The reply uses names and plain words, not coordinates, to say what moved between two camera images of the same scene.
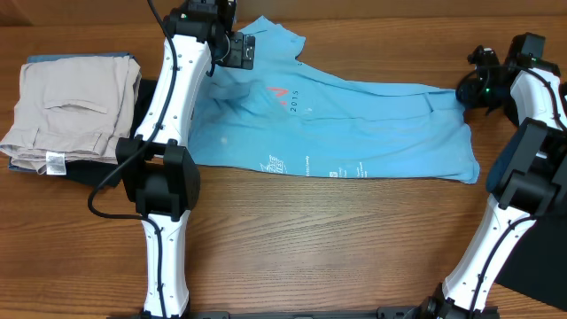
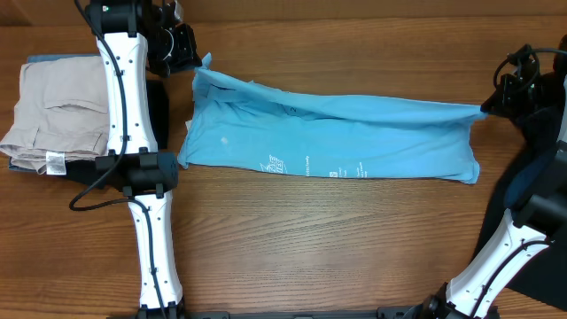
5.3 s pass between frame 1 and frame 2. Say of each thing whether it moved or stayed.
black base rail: stayed
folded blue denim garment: stayed
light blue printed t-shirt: moved
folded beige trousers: stayed
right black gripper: moved
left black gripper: moved
